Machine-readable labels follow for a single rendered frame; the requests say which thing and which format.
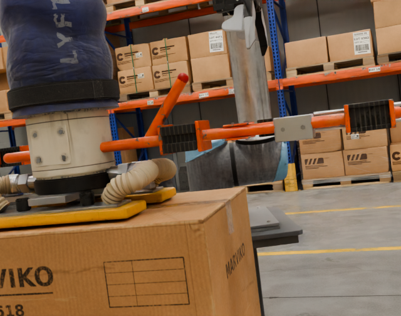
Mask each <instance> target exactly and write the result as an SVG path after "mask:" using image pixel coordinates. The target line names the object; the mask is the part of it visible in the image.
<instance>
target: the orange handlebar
mask: <svg viewBox="0 0 401 316"><path fill-rule="evenodd" d="M394 108H395V119H400V118H401V107H394ZM311 124H312V127H313V129H317V128H322V127H333V126H339V125H345V114H344V113H338V114H331V115H322V116H315V117H311ZM273 133H274V124H273V122H264V123H258V124H255V123H254V122H248V121H244V122H243V123H240V124H234V122H233V123H229V125H223V127H222V128H216V129H207V130H202V133H201V134H202V140H203V141H208V140H218V139H224V140H225V141H228V140H231V141H232V142H233V141H236V140H239V139H246V140H249V139H250V138H253V137H255V136H256V135H262V134H273ZM158 146H159V137H158V135H155V136H150V137H139V138H133V139H123V140H113V141H108V142H102V143H101V144H100V150H101V151H102V152H115V151H120V150H131V149H141V148H147V147H158ZM3 160H4V162H5V163H7V164H10V163H16V162H27V161H31V159H30V154H29V151H24V152H14V153H8V154H5V155H4V157H3Z"/></svg>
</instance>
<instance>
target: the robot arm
mask: <svg viewBox="0 0 401 316"><path fill-rule="evenodd" d="M212 2H213V8H214V11H216V12H217V13H219V14H221V13H222V16H224V20H225V21H224V22H223V24H222V29H223V30H224V31H226V34H227V43H228V48H229V57H230V62H231V71H232V80H233V85H234V94H235V99H236V108H237V116H238V122H239V124H240V123H243V122H244V121H248V122H254V123H255V124H257V123H258V122H257V121H258V120H262V119H271V118H272V116H271V106H270V100H269V90H268V79H267V74H266V64H265V57H264V56H265V54H266V51H267V48H268V39H267V32H266V23H265V18H264V11H263V2H262V0H212ZM215 2H216V4H215ZM211 142H212V149H209V150H205V151H202V152H199V151H198V149H197V150H192V151H186V152H185V162H186V167H187V175H188V180H189V189H190V192H194V191H207V190H215V189H227V188H234V187H236V186H246V185H251V184H261V183H267V182H274V181H280V180H283V179H285V178H286V176H287V175H288V149H287V145H286V142H276V141H275V136H267V137H259V135H256V136H255V137H253V138H250V139H249V140H246V139H239V140H236V141H235V142H231V143H227V141H225V140H224V139H218V140H212V141H211Z"/></svg>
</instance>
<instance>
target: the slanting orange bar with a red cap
mask: <svg viewBox="0 0 401 316"><path fill-rule="evenodd" d="M188 81H189V76H188V75H187V74H186V73H180V74H178V76H177V79H176V81H175V82H174V84H173V86H172V88H171V89H170V92H169V93H168V95H167V97H166V98H165V100H164V102H163V104H162V106H161V107H160V109H159V111H158V113H157V114H156V116H155V118H154V120H153V122H152V124H151V125H150V127H149V129H148V131H147V133H146V134H145V136H144V137H150V136H155V135H158V132H157V126H158V125H163V124H164V123H165V121H166V120H167V117H168V116H169V114H170V112H171V111H172V109H173V107H174V105H175V103H176V101H177V100H178V98H179V97H180V94H181V93H182V91H183V89H184V87H185V86H186V84H187V83H188Z"/></svg>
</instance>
